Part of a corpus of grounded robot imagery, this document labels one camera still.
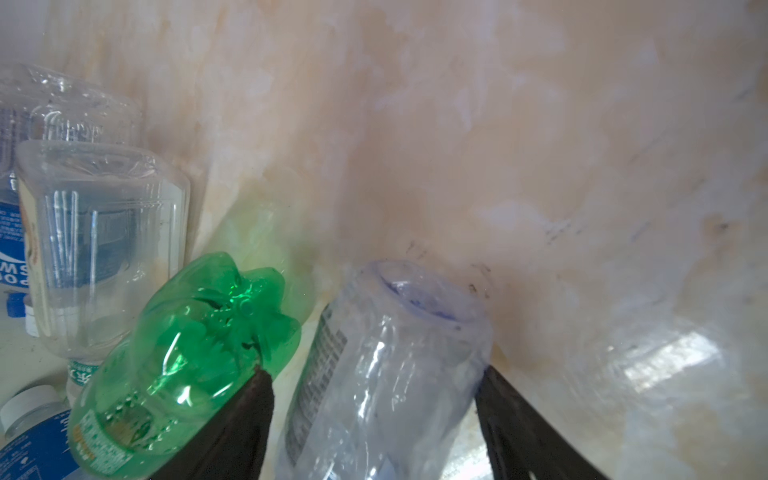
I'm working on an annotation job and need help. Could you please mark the Pocari Sweat bottle white cap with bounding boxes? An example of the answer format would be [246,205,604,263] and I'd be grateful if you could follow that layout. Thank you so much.
[1,385,78,480]

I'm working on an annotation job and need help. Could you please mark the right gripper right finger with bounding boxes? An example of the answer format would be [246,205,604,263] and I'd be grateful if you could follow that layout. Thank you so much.
[475,366,607,480]

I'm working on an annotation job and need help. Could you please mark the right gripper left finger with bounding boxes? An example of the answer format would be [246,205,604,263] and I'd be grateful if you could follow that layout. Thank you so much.
[150,369,275,480]

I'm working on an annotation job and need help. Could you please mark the clear bottle purple label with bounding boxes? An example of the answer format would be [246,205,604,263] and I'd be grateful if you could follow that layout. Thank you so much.
[275,260,493,479]

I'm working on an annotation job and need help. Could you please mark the green bottle yellow cap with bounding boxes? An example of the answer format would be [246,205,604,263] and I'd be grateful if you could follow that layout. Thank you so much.
[68,252,301,479]

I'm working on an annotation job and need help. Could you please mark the Pocari bottle near bin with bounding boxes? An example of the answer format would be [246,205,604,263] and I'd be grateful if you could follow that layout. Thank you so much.
[0,62,145,319]

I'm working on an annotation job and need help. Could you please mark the clear bottle bird label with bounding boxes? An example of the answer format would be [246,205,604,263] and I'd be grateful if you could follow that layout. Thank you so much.
[14,140,191,402]

